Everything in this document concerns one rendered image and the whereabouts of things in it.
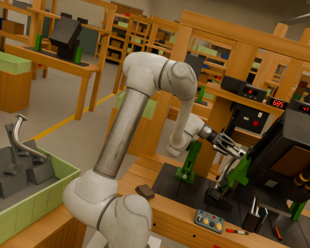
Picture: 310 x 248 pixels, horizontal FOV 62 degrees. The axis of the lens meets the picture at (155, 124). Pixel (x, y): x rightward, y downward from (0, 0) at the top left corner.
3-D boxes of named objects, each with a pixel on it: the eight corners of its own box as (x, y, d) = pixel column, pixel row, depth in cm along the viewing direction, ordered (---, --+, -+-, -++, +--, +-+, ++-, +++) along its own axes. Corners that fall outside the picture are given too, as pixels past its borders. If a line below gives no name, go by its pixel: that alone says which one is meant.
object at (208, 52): (219, 110, 829) (246, 41, 756) (132, 83, 850) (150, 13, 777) (218, 107, 880) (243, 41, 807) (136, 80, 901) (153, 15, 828)
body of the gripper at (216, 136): (207, 137, 151) (220, 146, 151) (213, 126, 155) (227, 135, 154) (202, 141, 158) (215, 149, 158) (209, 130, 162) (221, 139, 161)
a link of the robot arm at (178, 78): (202, 80, 113) (174, 72, 117) (201, 58, 96) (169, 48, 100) (190, 106, 110) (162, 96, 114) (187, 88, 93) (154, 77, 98)
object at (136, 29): (160, 79, 1072) (176, 24, 999) (93, 58, 1093) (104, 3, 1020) (162, 77, 1123) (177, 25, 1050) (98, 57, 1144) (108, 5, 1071)
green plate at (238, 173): (239, 193, 147) (263, 167, 141) (227, 185, 148) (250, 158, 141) (238, 183, 158) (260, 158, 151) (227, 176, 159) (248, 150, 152)
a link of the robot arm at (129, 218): (134, 268, 95) (147, 223, 87) (94, 244, 101) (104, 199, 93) (151, 241, 109) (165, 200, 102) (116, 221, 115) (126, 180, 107)
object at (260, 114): (260, 135, 162) (270, 113, 157) (234, 126, 165) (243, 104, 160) (258, 129, 174) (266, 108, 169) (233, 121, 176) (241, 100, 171)
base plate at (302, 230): (341, 271, 136) (343, 268, 135) (149, 193, 152) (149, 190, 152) (314, 222, 175) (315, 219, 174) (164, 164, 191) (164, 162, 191)
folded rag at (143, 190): (154, 198, 146) (156, 194, 145) (143, 201, 141) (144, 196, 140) (145, 187, 153) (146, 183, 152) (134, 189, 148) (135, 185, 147)
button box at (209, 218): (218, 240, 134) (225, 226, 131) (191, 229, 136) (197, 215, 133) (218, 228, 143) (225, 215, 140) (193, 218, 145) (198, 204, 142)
